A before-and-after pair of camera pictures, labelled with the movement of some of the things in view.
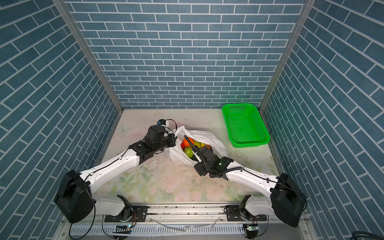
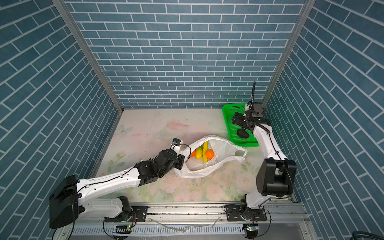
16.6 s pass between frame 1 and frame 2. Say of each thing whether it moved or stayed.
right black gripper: moved
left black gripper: moved
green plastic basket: stayed
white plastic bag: moved
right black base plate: stayed
